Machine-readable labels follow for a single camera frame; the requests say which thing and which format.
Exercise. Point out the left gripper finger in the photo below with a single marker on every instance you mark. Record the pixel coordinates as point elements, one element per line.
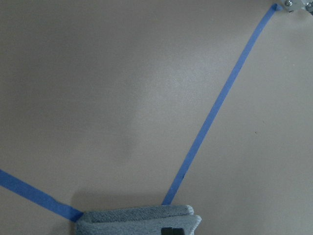
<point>172,231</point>

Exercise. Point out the pink and grey towel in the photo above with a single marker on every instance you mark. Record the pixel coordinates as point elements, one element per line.
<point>138,221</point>

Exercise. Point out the aluminium frame post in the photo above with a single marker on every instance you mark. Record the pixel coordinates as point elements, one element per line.
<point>294,5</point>

